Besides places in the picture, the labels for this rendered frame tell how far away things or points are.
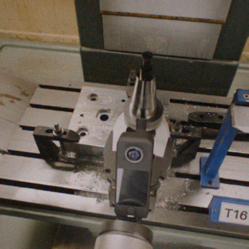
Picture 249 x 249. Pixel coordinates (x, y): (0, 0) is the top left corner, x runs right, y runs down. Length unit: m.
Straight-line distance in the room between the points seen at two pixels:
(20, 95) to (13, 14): 0.56
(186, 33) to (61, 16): 0.79
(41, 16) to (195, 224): 1.37
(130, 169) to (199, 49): 0.93
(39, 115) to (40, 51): 0.86
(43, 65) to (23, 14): 0.29
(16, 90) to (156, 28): 0.71
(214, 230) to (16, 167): 0.59
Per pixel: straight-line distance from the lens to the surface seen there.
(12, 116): 1.39
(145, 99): 0.43
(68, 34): 1.79
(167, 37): 1.21
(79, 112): 0.91
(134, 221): 0.41
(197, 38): 1.21
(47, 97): 1.10
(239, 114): 0.64
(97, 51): 1.32
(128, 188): 0.38
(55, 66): 1.73
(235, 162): 0.96
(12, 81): 1.51
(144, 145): 0.35
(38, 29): 1.84
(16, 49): 1.92
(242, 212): 0.83
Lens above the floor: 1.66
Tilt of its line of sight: 51 degrees down
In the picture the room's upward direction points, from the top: straight up
